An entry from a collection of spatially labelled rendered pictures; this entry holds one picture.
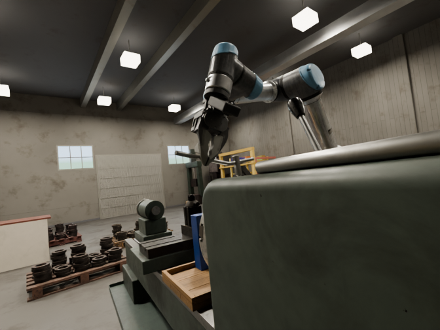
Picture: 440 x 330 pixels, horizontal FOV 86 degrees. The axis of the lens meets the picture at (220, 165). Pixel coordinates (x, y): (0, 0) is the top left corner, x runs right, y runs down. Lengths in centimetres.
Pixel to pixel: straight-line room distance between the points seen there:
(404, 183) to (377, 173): 2
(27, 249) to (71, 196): 622
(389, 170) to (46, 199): 1185
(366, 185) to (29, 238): 585
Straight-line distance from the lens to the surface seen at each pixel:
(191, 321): 92
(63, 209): 1196
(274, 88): 111
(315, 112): 113
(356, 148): 30
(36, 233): 593
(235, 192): 42
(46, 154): 1205
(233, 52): 75
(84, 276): 409
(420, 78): 1043
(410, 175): 25
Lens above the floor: 125
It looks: 3 degrees up
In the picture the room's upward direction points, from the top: 6 degrees counter-clockwise
